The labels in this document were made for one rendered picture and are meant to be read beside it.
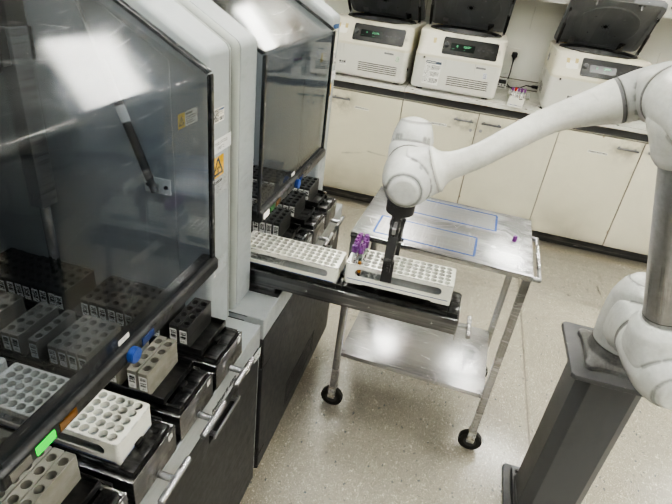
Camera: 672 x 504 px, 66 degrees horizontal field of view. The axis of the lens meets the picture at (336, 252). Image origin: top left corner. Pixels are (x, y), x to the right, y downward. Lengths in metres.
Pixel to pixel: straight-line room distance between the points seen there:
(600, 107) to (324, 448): 1.48
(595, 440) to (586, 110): 0.99
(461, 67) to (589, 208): 1.28
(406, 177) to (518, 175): 2.70
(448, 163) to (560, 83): 2.53
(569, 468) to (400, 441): 0.63
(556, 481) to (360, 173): 2.57
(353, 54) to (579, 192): 1.77
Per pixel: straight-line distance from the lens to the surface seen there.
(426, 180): 1.10
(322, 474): 2.02
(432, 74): 3.60
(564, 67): 3.63
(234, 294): 1.43
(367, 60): 3.65
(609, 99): 1.29
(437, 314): 1.44
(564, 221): 3.90
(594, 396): 1.69
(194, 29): 1.12
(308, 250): 1.50
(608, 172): 3.81
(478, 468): 2.18
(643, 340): 1.38
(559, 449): 1.84
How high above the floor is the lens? 1.62
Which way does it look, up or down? 30 degrees down
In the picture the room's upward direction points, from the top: 7 degrees clockwise
